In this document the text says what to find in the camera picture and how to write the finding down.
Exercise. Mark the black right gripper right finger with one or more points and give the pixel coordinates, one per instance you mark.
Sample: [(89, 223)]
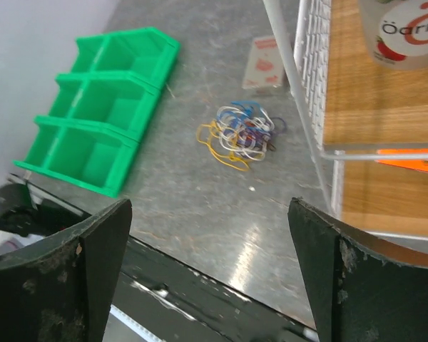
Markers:
[(360, 287)]

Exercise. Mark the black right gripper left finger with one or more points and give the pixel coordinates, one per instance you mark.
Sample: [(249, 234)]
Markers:
[(61, 288)]

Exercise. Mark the orange snack packet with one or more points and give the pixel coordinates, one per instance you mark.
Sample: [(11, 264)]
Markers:
[(417, 165)]

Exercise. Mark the green divided plastic bin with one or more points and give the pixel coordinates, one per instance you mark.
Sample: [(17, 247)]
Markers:
[(93, 130)]

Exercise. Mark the white yogurt cup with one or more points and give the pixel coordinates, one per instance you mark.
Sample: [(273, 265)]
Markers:
[(396, 32)]

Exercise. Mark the white wire shelf rack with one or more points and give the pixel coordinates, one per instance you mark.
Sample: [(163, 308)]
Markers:
[(351, 107)]

